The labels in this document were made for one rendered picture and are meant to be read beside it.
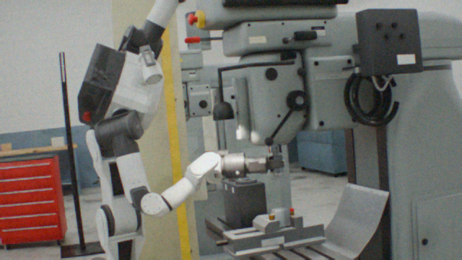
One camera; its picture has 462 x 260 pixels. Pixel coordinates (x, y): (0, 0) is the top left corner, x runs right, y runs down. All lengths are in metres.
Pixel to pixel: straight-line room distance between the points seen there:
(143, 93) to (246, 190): 0.59
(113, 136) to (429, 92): 1.14
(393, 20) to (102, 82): 1.03
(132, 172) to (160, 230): 1.79
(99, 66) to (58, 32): 8.88
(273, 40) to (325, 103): 0.28
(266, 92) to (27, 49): 9.25
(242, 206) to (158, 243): 1.50
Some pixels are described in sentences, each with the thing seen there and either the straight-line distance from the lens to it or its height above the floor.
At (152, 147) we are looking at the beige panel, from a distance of 3.64.
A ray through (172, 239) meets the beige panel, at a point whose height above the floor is 0.59.
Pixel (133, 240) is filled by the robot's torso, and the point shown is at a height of 0.91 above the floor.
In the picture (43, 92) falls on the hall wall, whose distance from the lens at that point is 10.86.
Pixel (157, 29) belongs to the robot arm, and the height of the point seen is 1.78.
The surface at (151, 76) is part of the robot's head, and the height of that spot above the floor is 1.58.
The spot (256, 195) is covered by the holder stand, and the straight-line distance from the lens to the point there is 2.32.
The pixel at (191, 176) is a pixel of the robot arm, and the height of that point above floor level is 1.22.
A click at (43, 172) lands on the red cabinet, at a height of 0.84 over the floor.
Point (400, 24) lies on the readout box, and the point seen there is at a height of 1.67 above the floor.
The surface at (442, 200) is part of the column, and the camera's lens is 2.16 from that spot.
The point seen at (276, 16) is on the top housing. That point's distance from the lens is 1.90.
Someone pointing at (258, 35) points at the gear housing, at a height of 1.68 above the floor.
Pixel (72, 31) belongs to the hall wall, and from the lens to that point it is 10.97.
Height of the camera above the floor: 1.49
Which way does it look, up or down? 3 degrees down
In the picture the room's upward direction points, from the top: 5 degrees counter-clockwise
